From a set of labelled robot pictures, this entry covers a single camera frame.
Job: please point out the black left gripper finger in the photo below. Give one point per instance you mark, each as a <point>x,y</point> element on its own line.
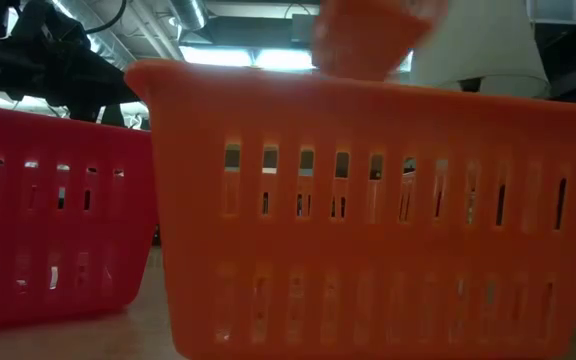
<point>84,114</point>
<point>113,115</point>

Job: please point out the red slotted plastic basket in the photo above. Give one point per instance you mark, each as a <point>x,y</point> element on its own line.
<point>43,135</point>

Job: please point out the orange slotted plastic basket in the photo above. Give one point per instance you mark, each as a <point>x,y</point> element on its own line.
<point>368,40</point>
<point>368,120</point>

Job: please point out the grey ceiling pipe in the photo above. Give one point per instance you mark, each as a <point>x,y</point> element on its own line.
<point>140,27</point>

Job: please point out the bright ceiling light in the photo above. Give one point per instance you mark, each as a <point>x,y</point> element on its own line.
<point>218,56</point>

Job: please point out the silver ventilation duct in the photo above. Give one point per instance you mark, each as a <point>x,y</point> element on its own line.
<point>188,12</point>

